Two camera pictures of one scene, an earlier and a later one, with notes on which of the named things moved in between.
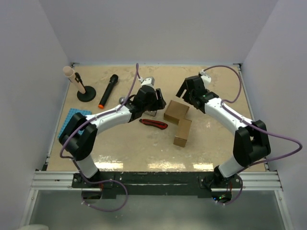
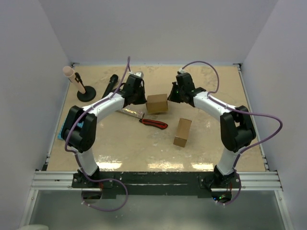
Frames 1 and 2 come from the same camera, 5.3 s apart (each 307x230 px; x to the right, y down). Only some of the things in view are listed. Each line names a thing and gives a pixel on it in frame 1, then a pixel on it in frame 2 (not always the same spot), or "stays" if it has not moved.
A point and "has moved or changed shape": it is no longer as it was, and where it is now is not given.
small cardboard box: [182, 132] stays
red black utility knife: [159, 124] stays
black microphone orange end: [113, 79] stays
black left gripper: [159, 103] to [143, 100]
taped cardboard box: [175, 111] has moved or changed shape
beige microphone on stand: [69, 72] stays
